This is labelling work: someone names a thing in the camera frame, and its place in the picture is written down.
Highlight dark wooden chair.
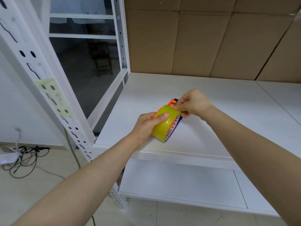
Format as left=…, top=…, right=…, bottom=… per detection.
left=89, top=42, right=114, bottom=77

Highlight green cord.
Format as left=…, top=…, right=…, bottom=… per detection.
left=64, top=128, right=96, bottom=226

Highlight person's right forearm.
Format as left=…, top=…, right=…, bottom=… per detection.
left=203, top=105, right=301, bottom=226

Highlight white metal shelving rack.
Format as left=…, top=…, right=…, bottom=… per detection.
left=0, top=0, right=301, bottom=217

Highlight person's right hand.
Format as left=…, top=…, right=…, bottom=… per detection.
left=175, top=89, right=214, bottom=121

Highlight person's left hand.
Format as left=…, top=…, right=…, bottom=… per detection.
left=129, top=112, right=170, bottom=149

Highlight yellowish tape patch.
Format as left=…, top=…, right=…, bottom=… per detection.
left=35, top=78, right=75, bottom=120

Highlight person's left forearm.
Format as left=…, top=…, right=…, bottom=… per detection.
left=11, top=135, right=143, bottom=226

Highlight white router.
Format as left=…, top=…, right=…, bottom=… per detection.
left=0, top=152, right=19, bottom=165

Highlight white cable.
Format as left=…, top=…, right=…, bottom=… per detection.
left=14, top=126, right=23, bottom=152

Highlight yellowish clear packing tape roll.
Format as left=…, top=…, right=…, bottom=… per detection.
left=151, top=105, right=181, bottom=143

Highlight wall of brown cardboard sheets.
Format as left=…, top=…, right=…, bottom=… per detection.
left=124, top=0, right=301, bottom=83

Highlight tangled black cables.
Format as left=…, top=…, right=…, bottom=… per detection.
left=2, top=145, right=50, bottom=179

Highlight orange tape dispenser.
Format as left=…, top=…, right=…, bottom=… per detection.
left=152, top=98, right=184, bottom=142

